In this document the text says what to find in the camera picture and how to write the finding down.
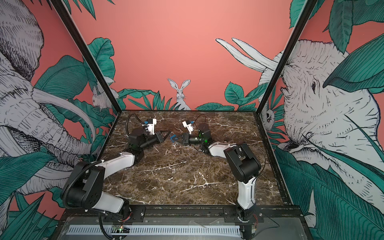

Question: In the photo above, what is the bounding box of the blue padlock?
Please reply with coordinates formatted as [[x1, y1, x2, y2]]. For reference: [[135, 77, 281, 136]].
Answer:
[[170, 135, 178, 143]]

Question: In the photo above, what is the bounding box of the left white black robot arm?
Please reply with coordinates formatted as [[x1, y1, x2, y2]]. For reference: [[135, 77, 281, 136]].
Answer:
[[60, 128, 171, 222]]

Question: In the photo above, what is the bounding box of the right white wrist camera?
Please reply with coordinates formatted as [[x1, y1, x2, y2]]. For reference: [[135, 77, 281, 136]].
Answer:
[[183, 121, 194, 135]]

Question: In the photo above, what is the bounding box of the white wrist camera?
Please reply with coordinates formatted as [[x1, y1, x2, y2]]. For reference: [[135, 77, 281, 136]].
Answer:
[[143, 119, 157, 135], [183, 121, 194, 135]]

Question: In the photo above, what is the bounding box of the black front mounting rail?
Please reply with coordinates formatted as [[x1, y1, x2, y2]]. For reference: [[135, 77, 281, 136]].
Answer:
[[58, 204, 305, 227]]

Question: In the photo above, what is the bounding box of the right black frame post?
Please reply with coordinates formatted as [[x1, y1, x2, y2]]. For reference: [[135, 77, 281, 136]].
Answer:
[[256, 0, 317, 116]]

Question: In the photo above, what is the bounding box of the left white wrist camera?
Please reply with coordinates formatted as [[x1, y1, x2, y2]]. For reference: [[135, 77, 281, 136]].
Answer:
[[143, 119, 157, 135]]

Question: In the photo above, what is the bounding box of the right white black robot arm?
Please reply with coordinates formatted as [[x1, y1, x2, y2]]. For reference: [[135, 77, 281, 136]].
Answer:
[[171, 122, 262, 222]]

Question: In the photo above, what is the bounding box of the small green circuit board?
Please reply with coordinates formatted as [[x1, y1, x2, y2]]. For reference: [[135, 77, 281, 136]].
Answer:
[[112, 225, 131, 234]]

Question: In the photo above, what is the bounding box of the black frame post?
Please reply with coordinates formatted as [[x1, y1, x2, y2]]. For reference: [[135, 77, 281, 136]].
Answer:
[[256, 0, 317, 116], [51, 0, 122, 114]]

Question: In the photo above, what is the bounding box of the black corrugated cable left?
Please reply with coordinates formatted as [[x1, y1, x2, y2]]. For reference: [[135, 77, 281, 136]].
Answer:
[[61, 160, 103, 210]]

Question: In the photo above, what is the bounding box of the thin black cable right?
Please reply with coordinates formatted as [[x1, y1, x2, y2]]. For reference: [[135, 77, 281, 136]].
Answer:
[[193, 113, 208, 127]]

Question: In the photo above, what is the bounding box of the left black frame post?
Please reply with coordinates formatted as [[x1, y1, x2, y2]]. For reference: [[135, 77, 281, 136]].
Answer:
[[51, 0, 122, 114]]

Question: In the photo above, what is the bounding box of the white perforated cable tray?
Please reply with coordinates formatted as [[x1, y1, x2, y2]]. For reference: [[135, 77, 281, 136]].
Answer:
[[65, 224, 242, 237]]

